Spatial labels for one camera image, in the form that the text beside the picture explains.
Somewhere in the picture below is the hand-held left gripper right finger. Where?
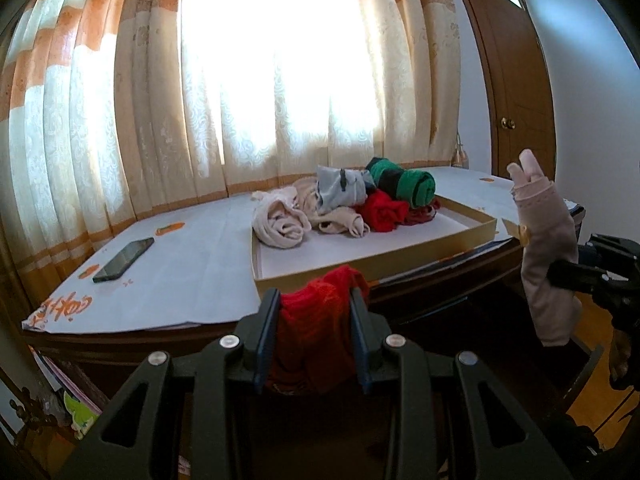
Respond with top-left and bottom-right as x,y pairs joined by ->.
347,285 -> 576,480

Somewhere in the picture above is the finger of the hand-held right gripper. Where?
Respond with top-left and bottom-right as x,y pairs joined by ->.
580,232 -> 640,262
546,259 -> 610,292

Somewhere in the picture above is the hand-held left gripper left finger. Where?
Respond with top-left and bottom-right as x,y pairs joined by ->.
57,287 -> 282,480

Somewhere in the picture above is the red knit underwear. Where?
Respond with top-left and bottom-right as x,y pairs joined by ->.
265,266 -> 371,396

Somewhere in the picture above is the pale pink long underwear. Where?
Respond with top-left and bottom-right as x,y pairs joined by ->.
506,148 -> 583,347

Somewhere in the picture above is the wooden drawer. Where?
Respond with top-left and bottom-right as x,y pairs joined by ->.
500,280 -> 605,411

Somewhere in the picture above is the shallow gold cardboard tray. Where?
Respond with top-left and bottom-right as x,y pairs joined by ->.
250,192 -> 501,301

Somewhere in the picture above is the pale pink lace underwear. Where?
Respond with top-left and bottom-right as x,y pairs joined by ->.
251,186 -> 312,250

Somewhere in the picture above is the pink dotted underwear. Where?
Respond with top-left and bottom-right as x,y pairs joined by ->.
295,177 -> 372,238

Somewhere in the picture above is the bright red fleece underwear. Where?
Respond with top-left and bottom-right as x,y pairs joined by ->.
356,191 -> 410,233

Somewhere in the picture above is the dark red underwear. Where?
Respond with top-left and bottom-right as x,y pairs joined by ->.
400,197 -> 442,226

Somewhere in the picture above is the grey blue underwear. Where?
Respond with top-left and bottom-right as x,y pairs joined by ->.
316,164 -> 371,213

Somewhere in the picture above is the green and black underwear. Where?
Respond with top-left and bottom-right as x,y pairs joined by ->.
365,156 -> 437,209

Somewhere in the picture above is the person's right hand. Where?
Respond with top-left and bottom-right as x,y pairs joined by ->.
607,330 -> 633,388

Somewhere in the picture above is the white printed table sheet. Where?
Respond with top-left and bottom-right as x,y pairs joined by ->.
21,165 -> 526,333

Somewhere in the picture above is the wooden desk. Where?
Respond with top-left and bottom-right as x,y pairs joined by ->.
20,235 -> 586,411

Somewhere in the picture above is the black smartphone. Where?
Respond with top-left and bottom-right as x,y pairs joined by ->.
92,237 -> 156,283

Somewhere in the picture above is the curtain tassel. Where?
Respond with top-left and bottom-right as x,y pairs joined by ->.
451,132 -> 469,168

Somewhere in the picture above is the green cartoon toy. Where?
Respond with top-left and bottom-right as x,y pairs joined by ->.
62,392 -> 101,441

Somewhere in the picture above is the brown wooden door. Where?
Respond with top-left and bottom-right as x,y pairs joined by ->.
450,0 -> 558,181

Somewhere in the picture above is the cream patterned curtain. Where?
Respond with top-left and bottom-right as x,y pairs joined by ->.
0,0 -> 463,306

